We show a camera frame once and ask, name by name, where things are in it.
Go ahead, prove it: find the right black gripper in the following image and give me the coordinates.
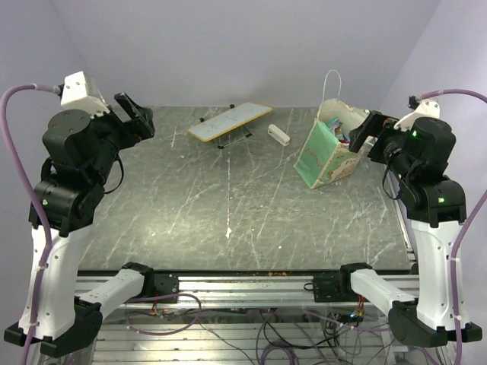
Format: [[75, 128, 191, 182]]
[[349, 109, 415, 183]]

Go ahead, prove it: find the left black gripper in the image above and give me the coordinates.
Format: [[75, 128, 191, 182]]
[[81, 91, 154, 186]]

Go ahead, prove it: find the decorated paper gift bag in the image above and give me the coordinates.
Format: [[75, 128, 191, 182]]
[[294, 85, 370, 189]]

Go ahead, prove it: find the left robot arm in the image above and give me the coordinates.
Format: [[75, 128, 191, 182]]
[[4, 93, 155, 358]]

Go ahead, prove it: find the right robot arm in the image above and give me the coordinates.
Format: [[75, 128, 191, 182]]
[[335, 111, 482, 348]]

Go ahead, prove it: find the yellow framed whiteboard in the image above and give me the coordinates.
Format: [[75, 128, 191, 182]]
[[188, 103, 273, 142]]

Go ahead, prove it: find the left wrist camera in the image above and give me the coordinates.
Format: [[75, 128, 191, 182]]
[[60, 71, 110, 116]]

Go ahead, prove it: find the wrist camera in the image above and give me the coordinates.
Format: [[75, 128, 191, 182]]
[[60, 71, 110, 116], [393, 96, 440, 132]]

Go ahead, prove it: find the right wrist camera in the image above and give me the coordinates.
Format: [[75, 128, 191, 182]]
[[393, 96, 440, 132]]

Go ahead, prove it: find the whiteboard wire stand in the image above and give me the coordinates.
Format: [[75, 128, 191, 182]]
[[212, 124, 253, 150]]

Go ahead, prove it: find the aluminium rail frame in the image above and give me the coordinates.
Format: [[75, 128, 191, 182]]
[[76, 270, 428, 364]]

